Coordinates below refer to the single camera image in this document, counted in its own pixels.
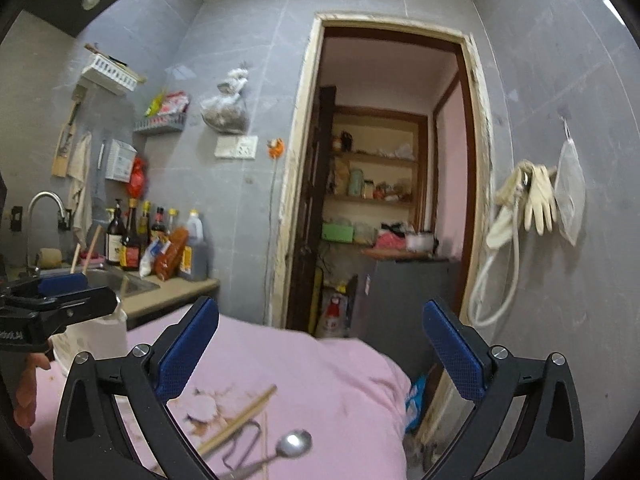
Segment grey cabinet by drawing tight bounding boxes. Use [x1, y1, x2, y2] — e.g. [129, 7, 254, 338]
[349, 259, 460, 379]

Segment large oil jug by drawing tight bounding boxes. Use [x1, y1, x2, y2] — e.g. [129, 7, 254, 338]
[179, 209, 208, 282]

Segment dark soy sauce bottle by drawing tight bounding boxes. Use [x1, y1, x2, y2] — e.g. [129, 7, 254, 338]
[105, 198, 125, 266]

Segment green box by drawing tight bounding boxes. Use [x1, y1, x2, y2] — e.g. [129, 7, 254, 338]
[321, 223, 355, 244]

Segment grey wall shelf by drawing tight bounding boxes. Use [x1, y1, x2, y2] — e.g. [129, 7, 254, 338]
[134, 112, 186, 136]

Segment white hose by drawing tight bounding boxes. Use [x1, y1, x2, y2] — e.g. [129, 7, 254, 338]
[467, 199, 522, 328]

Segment dark vinegar bottle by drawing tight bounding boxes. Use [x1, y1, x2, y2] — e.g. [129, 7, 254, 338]
[119, 198, 141, 271]

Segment orange snack bag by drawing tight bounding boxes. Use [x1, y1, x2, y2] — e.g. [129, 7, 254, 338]
[154, 226, 190, 282]

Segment white plastic utensil holder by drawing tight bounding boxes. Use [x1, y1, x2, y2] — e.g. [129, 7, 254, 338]
[52, 307, 128, 377]

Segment white wall basket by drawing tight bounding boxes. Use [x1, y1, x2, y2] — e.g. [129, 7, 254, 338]
[81, 44, 146, 96]

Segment red plastic bag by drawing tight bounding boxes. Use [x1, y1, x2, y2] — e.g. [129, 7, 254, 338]
[126, 156, 146, 200]

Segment rubber gloves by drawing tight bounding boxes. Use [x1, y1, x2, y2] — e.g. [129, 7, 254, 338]
[495, 159, 556, 235]

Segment wooden spatula on wall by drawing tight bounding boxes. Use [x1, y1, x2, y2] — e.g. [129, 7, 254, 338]
[51, 84, 88, 178]

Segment hanging towel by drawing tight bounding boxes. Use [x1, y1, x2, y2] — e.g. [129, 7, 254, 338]
[67, 132, 92, 248]

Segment steel spoon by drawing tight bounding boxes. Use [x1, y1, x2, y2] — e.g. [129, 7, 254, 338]
[219, 429, 312, 480]

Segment wooden wall shelf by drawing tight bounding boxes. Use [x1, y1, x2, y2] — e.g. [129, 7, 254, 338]
[322, 105, 433, 245]

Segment hanging mesh bag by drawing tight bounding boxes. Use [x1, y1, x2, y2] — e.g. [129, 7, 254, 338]
[554, 118, 587, 246]

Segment orange wall hook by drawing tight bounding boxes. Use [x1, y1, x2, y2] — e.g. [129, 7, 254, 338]
[267, 138, 285, 160]

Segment chrome sink faucet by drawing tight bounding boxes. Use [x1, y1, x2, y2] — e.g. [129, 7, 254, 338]
[25, 190, 72, 276]

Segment steel kitchen sink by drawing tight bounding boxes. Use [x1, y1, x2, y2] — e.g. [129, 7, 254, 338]
[38, 266, 160, 298]

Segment pink floral table cloth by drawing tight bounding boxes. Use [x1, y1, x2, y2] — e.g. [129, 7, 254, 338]
[29, 303, 414, 480]

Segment white wall socket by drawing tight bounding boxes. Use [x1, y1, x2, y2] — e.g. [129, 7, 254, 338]
[214, 136, 258, 160]

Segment hanging plastic bag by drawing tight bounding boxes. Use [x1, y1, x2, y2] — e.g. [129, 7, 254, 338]
[201, 67, 248, 136]

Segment left hand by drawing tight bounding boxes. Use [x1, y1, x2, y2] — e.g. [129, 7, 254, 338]
[13, 353, 51, 429]

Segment white wall box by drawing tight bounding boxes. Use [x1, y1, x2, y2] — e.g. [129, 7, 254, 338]
[104, 139, 138, 183]

